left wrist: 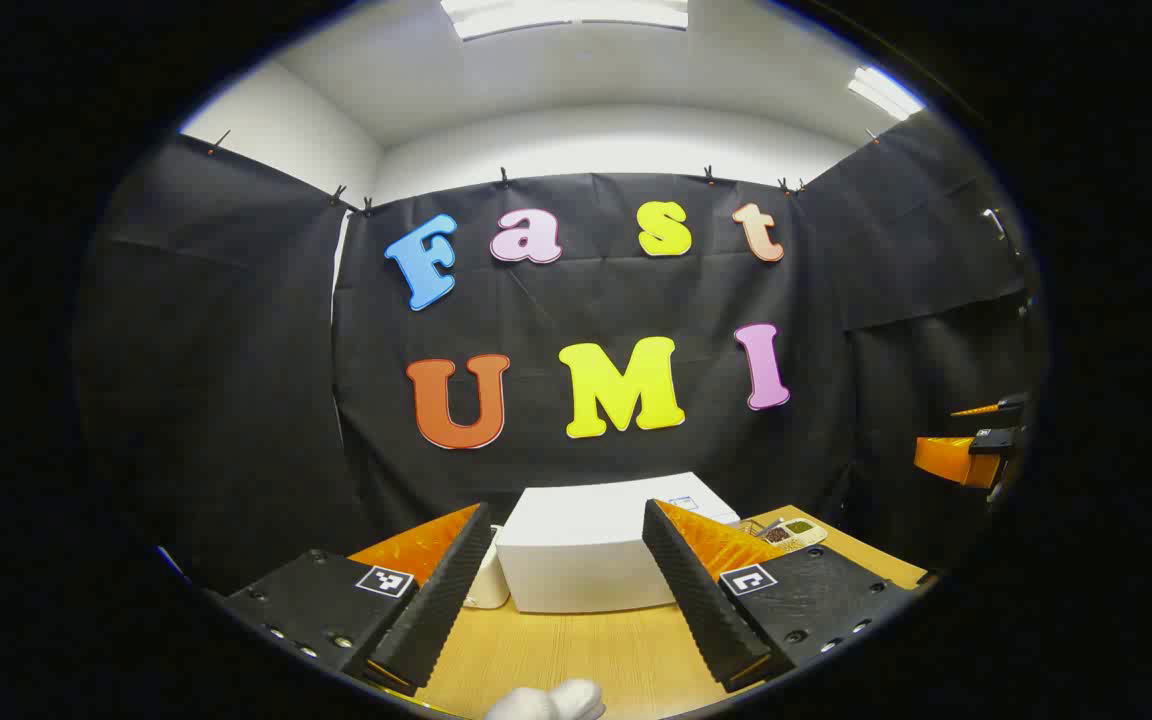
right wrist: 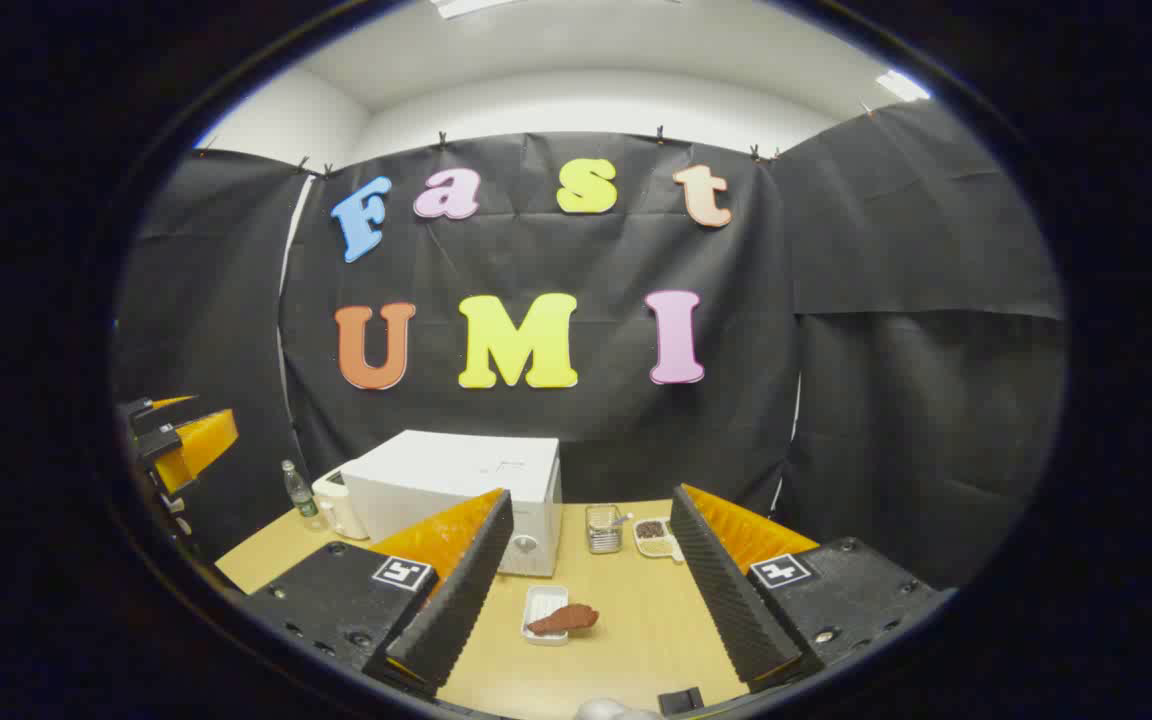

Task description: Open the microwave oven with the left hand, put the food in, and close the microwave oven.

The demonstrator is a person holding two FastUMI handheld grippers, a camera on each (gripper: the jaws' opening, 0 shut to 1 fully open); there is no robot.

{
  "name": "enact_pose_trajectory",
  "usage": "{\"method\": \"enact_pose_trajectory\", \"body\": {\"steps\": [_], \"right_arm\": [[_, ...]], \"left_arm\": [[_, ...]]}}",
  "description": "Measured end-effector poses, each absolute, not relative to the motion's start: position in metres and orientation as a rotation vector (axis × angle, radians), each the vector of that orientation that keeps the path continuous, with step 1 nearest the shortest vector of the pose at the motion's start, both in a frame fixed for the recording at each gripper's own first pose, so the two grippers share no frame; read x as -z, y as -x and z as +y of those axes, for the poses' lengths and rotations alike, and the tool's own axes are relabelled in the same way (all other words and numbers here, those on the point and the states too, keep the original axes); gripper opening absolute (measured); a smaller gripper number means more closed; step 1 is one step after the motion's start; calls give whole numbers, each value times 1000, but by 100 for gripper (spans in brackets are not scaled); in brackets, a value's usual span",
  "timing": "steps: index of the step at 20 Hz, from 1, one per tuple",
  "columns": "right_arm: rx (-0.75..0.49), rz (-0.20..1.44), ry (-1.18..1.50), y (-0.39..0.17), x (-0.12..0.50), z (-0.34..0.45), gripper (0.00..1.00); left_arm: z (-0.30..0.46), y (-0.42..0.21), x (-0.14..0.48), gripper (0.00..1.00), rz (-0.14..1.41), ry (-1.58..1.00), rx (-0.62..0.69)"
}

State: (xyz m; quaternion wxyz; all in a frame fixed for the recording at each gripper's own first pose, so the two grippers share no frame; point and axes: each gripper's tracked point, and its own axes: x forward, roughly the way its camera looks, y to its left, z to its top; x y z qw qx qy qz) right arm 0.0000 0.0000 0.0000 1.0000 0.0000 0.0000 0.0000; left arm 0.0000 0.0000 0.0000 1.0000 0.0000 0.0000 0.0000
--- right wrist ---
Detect white kettle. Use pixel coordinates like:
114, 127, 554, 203
311, 470, 369, 541

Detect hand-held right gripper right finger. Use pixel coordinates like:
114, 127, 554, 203
669, 483, 947, 693

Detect clear plastic bottle green label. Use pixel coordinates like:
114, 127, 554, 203
281, 460, 322, 531

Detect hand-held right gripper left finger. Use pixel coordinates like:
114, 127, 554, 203
236, 488, 515, 699

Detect brown meat piece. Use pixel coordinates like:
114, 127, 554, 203
526, 603, 600, 637

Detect clear glass cup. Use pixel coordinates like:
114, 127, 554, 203
585, 504, 627, 556

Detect white rectangular tray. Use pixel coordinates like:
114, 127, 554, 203
521, 585, 570, 646

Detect ceiling light panel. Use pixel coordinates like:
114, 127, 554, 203
431, 0, 519, 20
874, 68, 933, 103

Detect white microwave oven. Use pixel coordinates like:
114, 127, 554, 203
339, 430, 564, 579

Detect white divided dish of beans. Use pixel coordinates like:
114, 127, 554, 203
633, 516, 685, 563

